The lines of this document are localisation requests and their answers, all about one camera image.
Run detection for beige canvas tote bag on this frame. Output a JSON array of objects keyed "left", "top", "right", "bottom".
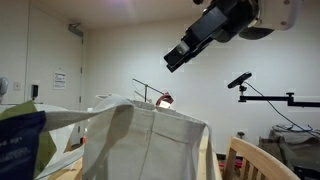
[{"left": 41, "top": 94, "right": 217, "bottom": 180}]

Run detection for thin metal rod stand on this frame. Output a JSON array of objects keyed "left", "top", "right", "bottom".
[{"left": 131, "top": 77, "right": 166, "bottom": 102}]

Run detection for navy green paper package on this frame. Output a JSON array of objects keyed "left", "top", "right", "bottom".
[{"left": 0, "top": 100, "right": 58, "bottom": 180}]

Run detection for black wall device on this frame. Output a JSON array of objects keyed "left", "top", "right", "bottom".
[{"left": 30, "top": 84, "right": 39, "bottom": 101}]

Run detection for white door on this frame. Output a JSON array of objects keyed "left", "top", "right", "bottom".
[{"left": 24, "top": 3, "right": 84, "bottom": 113}]

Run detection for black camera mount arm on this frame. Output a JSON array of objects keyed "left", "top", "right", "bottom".
[{"left": 237, "top": 84, "right": 320, "bottom": 108}]

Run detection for white paper notice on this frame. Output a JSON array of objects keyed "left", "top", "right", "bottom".
[{"left": 52, "top": 71, "right": 67, "bottom": 90}]

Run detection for black camera cable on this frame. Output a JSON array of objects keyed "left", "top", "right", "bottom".
[{"left": 245, "top": 81, "right": 320, "bottom": 139}]

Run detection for black stereo camera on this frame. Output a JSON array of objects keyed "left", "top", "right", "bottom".
[{"left": 227, "top": 71, "right": 253, "bottom": 90}]

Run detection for red floor object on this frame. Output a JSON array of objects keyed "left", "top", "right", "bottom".
[{"left": 218, "top": 159, "right": 244, "bottom": 169}]

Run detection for wooden chair back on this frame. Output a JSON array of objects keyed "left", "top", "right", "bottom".
[{"left": 222, "top": 135, "right": 301, "bottom": 180}]

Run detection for grey door closer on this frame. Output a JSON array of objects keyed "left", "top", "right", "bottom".
[{"left": 67, "top": 22, "right": 84, "bottom": 38}]

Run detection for red white object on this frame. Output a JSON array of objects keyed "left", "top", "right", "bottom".
[{"left": 155, "top": 92, "right": 175, "bottom": 109}]

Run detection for grey round object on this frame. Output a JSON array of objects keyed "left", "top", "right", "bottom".
[{"left": 0, "top": 77, "right": 8, "bottom": 101}]

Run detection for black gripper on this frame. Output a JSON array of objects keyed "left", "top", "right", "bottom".
[{"left": 163, "top": 0, "right": 261, "bottom": 74}]

